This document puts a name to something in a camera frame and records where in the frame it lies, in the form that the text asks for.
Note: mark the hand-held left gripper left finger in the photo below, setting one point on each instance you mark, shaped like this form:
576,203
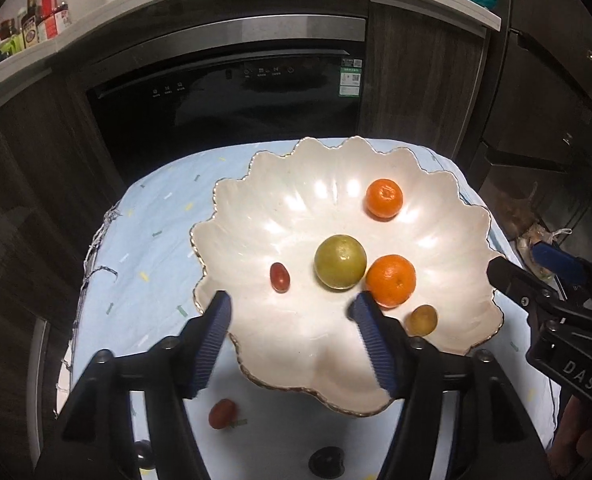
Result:
211,345

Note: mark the green packet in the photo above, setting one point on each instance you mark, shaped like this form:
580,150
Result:
6,47

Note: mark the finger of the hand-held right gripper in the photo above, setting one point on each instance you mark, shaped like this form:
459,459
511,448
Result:
515,280
558,260

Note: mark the blueberry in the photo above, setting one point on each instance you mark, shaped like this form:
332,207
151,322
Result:
144,455

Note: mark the orange mandarin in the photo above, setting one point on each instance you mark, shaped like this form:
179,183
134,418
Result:
384,199
391,280

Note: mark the person's right hand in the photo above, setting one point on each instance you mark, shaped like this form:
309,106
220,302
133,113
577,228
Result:
580,440

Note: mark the black built-in dishwasher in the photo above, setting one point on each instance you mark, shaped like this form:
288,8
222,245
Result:
226,100

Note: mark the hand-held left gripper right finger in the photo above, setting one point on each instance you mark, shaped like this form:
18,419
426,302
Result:
375,345

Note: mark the dark purple plum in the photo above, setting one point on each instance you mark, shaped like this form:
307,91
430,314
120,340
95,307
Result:
326,461

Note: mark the dark sauce bottle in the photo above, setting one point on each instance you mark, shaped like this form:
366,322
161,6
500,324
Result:
30,27

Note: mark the dark wood corner cabinet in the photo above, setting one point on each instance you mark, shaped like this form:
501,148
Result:
26,210

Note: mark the dark wood cabinet door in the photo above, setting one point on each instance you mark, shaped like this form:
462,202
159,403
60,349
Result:
420,75

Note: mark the white scalloped bowl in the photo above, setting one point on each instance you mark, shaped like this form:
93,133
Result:
286,210

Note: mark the red cherry tomato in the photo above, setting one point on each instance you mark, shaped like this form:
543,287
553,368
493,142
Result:
223,413
280,277

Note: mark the green apple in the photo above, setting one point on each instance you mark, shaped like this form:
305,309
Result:
340,262

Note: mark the small brown longan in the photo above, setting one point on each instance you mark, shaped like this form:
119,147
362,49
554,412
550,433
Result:
422,320

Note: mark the plastic bag of potatoes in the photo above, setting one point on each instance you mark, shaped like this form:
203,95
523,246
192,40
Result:
530,240

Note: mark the dark refrigerator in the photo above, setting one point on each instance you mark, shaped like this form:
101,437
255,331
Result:
550,85

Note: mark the light blue patterned tablecloth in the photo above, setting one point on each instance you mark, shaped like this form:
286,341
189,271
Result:
166,220

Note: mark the red liquid bottle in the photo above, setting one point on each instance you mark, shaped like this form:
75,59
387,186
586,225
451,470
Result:
53,10

